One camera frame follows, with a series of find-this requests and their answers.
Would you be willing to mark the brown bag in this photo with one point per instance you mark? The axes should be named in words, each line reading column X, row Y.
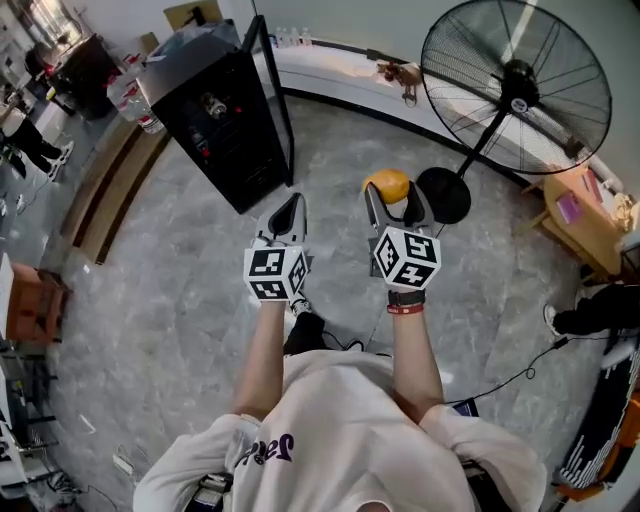
column 400, row 72

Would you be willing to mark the orange fruit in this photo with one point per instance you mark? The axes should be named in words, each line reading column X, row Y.
column 389, row 185

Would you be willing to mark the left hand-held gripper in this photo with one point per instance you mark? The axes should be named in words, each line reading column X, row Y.
column 272, row 267

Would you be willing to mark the person's white shirt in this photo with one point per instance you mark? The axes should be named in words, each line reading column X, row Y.
column 340, row 440

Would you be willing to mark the white label bottle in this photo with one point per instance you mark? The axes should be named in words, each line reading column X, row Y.
column 212, row 105

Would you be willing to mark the person's black trouser leg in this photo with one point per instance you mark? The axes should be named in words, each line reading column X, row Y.
column 306, row 332

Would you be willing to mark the dark cabinet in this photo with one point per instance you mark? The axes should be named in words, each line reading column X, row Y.
column 87, row 75

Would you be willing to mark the person's left forearm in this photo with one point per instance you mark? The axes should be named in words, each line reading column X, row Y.
column 262, row 360

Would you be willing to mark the blue tablet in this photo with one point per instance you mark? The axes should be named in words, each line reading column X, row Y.
column 466, row 407

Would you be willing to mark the person's white shoe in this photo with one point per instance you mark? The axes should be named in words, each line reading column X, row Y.
column 300, row 305

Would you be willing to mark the white low ledge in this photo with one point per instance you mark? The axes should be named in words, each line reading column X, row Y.
column 340, row 75

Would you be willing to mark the black mini fridge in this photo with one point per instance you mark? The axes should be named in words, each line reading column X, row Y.
column 200, row 75

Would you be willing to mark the red wristband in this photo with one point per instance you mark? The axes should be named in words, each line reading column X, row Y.
column 406, row 309

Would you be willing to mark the black pedestal fan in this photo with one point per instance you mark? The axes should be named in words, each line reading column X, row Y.
column 520, row 90

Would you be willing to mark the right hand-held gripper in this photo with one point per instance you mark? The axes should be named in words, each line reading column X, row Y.
column 407, row 260

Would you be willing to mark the purple book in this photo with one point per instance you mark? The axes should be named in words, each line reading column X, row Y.
column 568, row 207

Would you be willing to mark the person's right forearm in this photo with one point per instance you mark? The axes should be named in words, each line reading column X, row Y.
column 415, row 360

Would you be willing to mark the large clear water bottle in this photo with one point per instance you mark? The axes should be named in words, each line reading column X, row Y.
column 131, row 102
column 152, row 122

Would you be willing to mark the wooden floor platform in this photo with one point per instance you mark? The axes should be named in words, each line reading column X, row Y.
column 107, row 195

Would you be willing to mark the white power strip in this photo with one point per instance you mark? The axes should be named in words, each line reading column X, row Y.
column 122, row 462

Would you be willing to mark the orange wooden box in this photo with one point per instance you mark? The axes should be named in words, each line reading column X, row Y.
column 37, row 305

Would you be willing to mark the small wooden table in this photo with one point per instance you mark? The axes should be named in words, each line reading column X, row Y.
column 590, row 235

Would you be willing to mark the black wristwatch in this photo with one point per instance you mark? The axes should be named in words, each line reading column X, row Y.
column 406, row 298

